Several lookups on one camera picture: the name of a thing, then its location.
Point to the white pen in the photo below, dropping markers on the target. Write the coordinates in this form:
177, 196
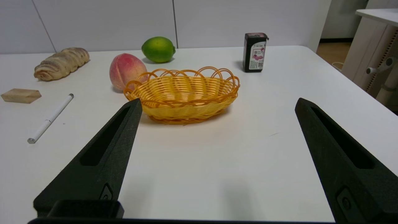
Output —
51, 118

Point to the black drink carton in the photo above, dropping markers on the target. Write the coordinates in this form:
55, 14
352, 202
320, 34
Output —
255, 53

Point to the green lime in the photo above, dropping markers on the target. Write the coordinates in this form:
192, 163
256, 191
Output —
158, 49

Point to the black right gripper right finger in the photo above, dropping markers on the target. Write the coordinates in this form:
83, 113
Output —
351, 174

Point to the yellow woven basket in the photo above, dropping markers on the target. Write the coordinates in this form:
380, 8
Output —
183, 99

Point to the pink peach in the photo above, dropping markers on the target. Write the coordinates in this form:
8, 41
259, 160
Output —
126, 71

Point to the brown swirl bread roll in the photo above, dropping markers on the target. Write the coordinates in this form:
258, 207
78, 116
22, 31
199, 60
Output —
60, 63

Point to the rectangular wooden block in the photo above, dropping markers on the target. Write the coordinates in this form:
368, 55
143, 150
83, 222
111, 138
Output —
21, 95

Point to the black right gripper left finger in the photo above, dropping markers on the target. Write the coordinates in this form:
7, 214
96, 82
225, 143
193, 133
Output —
102, 161

